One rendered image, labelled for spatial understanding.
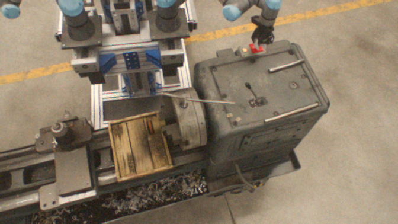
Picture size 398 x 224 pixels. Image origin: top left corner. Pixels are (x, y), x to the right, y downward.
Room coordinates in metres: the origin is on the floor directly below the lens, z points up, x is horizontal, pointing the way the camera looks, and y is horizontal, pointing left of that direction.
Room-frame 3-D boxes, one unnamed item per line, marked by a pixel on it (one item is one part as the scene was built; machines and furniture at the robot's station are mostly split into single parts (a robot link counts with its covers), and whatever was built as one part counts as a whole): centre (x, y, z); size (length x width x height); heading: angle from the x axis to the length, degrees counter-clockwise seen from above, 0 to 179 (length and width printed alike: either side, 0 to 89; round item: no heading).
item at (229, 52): (1.06, -0.11, 1.24); 0.09 x 0.08 x 0.03; 111
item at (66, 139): (0.61, 0.67, 1.07); 0.07 x 0.07 x 0.10; 21
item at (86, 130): (0.62, 0.65, 0.99); 0.20 x 0.10 x 0.05; 111
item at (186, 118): (0.75, 0.08, 1.08); 0.32 x 0.09 x 0.32; 21
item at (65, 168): (0.55, 0.66, 0.95); 0.43 x 0.17 x 0.05; 21
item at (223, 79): (0.91, -0.30, 1.06); 0.59 x 0.48 x 0.39; 111
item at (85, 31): (1.21, 0.71, 1.21); 0.15 x 0.15 x 0.10
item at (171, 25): (1.33, 0.23, 1.21); 0.15 x 0.15 x 0.10
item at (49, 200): (0.52, 0.70, 0.90); 0.47 x 0.30 x 0.06; 21
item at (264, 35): (1.10, -0.28, 1.41); 0.09 x 0.08 x 0.12; 21
